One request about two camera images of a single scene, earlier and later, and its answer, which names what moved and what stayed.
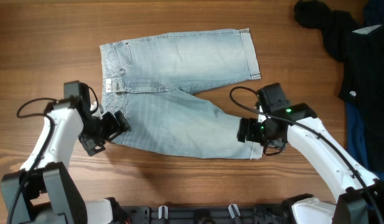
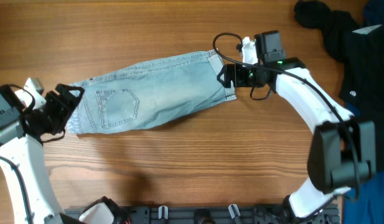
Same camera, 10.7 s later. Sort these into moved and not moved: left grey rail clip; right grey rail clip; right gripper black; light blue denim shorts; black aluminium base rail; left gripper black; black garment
Moved: left gripper black; right gripper black; light blue denim shorts
Not moved: right grey rail clip; black garment; black aluminium base rail; left grey rail clip
